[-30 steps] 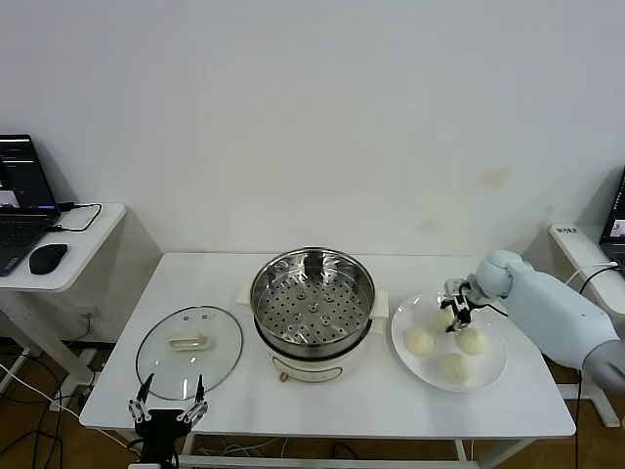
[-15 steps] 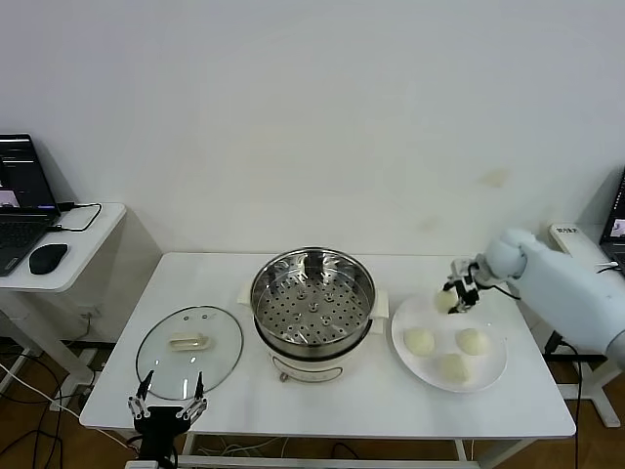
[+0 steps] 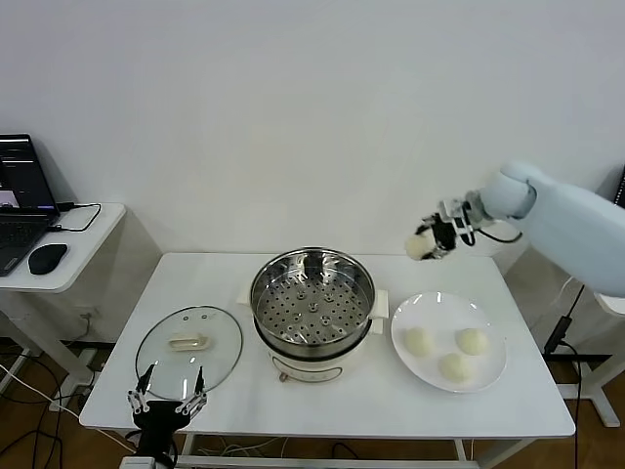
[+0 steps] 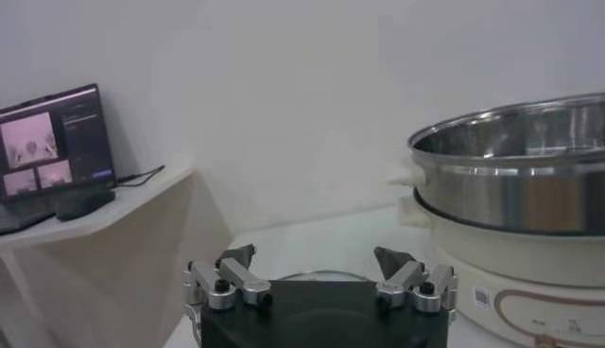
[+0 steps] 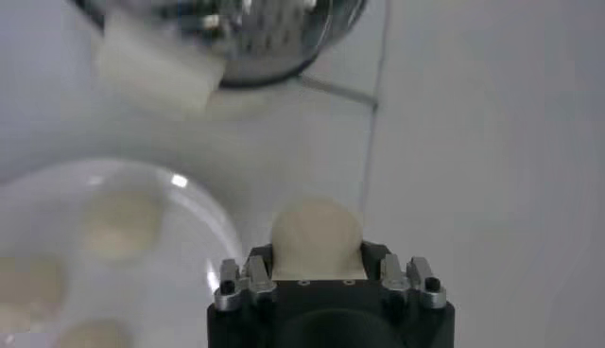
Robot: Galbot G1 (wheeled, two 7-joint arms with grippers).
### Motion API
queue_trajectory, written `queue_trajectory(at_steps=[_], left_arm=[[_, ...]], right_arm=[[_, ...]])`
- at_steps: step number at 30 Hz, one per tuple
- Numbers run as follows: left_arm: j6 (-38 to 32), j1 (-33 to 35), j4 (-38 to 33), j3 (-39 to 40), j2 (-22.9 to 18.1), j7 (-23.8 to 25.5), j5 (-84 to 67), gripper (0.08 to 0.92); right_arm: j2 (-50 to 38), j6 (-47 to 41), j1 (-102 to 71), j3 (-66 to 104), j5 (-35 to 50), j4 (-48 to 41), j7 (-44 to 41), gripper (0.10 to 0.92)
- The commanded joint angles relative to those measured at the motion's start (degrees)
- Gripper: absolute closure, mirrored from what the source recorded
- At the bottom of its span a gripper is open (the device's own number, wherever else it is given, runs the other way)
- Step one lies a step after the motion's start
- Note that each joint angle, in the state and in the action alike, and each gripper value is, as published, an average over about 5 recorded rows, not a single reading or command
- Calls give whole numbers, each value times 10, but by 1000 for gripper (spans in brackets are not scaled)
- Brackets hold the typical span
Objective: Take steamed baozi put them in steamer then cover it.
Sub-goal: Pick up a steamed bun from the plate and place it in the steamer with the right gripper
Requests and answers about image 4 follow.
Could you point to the cream electric pot base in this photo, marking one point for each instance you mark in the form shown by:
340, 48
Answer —
472, 260

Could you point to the black computer mouse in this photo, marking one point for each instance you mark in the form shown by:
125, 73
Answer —
82, 203

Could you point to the white side desk with mouse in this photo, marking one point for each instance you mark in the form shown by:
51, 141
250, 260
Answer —
118, 265

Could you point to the stainless steel steamer basket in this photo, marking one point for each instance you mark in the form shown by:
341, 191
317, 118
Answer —
496, 198

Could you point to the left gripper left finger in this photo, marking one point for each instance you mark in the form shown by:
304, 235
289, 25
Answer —
241, 279

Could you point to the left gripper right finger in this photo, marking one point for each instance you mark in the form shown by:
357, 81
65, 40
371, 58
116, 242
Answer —
402, 279

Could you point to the black laptop with pink windows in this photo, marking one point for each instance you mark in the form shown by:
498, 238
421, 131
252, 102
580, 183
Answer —
80, 137

